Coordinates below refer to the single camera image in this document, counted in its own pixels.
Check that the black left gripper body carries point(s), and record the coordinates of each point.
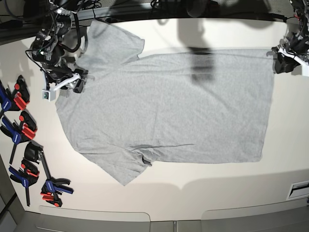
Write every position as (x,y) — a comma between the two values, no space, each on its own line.
(295,47)

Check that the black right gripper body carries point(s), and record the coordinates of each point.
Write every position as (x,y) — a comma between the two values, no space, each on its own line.
(62,77)

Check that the grey T-shirt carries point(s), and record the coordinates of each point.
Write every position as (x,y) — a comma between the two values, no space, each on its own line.
(196,107)

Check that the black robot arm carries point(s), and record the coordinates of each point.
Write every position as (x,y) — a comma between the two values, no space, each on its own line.
(301,13)
(48,50)

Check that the blue red bar clamp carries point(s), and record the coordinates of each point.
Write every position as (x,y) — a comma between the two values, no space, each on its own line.
(15,100)
(27,176)
(24,132)
(53,187)

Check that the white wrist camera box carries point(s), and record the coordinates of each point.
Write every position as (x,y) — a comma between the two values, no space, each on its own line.
(49,95)

